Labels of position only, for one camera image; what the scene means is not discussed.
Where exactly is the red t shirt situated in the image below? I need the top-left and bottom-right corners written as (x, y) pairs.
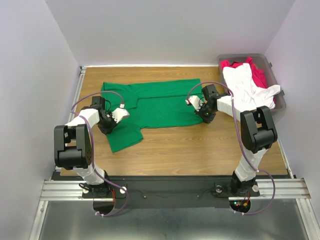
top-left (220, 57), bottom-right (268, 89)

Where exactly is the aluminium frame rail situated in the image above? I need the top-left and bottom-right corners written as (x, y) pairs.
top-left (40, 177), bottom-right (311, 201)

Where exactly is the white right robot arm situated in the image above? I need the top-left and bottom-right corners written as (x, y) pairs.
top-left (185, 82), bottom-right (278, 195)

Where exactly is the green t shirt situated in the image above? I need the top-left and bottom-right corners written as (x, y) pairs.
top-left (100, 78), bottom-right (203, 153)

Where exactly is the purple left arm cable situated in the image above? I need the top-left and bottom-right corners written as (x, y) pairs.
top-left (70, 90), bottom-right (130, 218)

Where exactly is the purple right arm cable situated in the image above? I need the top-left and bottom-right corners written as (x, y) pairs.
top-left (186, 81), bottom-right (277, 216)

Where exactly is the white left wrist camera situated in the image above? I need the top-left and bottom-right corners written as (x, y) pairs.
top-left (112, 107), bottom-right (130, 124)

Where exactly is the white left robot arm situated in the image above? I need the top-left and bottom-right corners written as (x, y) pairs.
top-left (53, 96), bottom-right (128, 199)

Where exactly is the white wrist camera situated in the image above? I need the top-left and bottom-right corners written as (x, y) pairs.
top-left (185, 95), bottom-right (204, 112)
top-left (112, 107), bottom-right (130, 124)

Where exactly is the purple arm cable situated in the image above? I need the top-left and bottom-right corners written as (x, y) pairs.
top-left (186, 81), bottom-right (277, 216)
top-left (70, 90), bottom-right (130, 218)

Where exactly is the clear plastic bin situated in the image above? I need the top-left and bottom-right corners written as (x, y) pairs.
top-left (217, 53), bottom-right (287, 122)

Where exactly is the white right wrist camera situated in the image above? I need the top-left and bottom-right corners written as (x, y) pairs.
top-left (185, 95), bottom-right (204, 112)

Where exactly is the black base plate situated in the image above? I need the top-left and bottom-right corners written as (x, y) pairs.
top-left (82, 175), bottom-right (261, 210)

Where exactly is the white t shirt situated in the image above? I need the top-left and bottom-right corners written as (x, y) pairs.
top-left (222, 63), bottom-right (281, 112)

